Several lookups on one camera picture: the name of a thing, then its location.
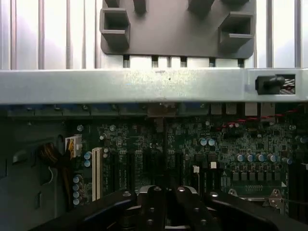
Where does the white expansion slot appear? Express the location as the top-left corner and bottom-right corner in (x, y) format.
(91, 146), (103, 202)

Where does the green motherboard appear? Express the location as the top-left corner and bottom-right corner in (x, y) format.
(64, 116), (308, 217)

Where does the CPU socket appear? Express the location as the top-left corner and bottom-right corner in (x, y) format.
(227, 188), (289, 215)

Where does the white power connector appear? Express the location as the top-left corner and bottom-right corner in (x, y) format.
(64, 134), (83, 157)

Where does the open black PC case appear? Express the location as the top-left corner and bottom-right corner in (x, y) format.
(0, 68), (308, 231)

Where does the grey plastic parts rack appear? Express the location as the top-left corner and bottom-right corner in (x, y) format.
(99, 0), (256, 60)

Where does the black yellow braided power cable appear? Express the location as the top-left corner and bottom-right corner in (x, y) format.
(37, 141), (73, 210)

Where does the red black twisted wire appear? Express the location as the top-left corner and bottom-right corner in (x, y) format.
(215, 108), (302, 130)

